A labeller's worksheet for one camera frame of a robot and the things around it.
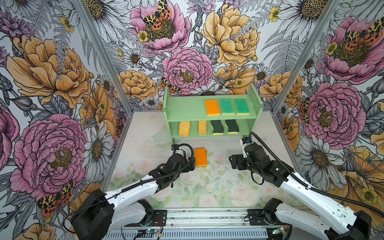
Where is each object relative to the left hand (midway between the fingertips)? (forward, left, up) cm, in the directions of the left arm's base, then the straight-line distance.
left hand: (187, 163), depth 85 cm
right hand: (-4, -26, +8) cm, 27 cm away
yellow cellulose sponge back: (+19, +2, +7) cm, 21 cm away
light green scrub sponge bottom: (+23, -23, +21) cm, 39 cm away
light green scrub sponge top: (+23, -31, +21) cm, 44 cm away
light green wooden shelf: (+17, -13, +20) cm, 30 cm away
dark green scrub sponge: (+21, -28, +6) cm, 36 cm away
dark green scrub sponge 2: (+21, -19, +7) cm, 29 cm away
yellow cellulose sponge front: (+20, -9, +7) cm, 24 cm away
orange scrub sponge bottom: (+7, -8, -6) cm, 13 cm away
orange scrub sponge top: (+23, -14, +21) cm, 34 cm away
